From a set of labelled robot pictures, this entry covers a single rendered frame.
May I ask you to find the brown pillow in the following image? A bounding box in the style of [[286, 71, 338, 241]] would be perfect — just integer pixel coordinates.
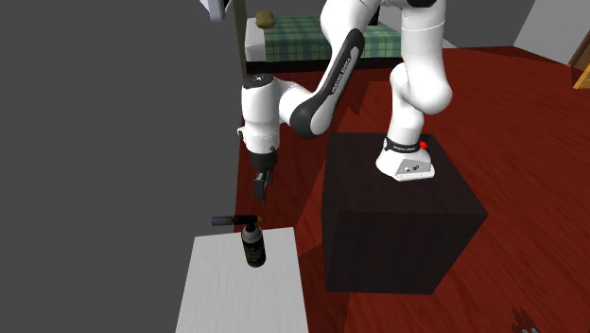
[[254, 9, 277, 30]]

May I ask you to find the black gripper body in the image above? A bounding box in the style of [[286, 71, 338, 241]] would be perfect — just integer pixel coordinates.
[[250, 150, 279, 174]]

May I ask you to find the black bottle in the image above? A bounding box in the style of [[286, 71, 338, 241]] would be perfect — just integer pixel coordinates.
[[240, 222, 268, 269]]

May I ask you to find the grey framed panel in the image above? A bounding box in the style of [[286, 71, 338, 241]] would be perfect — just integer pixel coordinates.
[[199, 0, 232, 23]]

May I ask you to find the olive upright post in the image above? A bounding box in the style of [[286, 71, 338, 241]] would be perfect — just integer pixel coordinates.
[[232, 0, 249, 80]]

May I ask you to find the dark robot stand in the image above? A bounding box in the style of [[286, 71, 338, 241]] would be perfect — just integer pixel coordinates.
[[321, 131, 490, 296]]

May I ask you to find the bed with green plaid blanket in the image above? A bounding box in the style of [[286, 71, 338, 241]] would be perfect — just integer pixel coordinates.
[[243, 15, 403, 64]]

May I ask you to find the black and purple pen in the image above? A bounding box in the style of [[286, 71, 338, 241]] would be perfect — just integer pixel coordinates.
[[211, 214, 267, 228]]

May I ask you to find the white table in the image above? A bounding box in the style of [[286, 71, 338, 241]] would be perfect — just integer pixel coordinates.
[[174, 226, 310, 333]]

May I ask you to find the wooden door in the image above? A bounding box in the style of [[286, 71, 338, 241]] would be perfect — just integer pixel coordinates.
[[566, 33, 590, 92]]

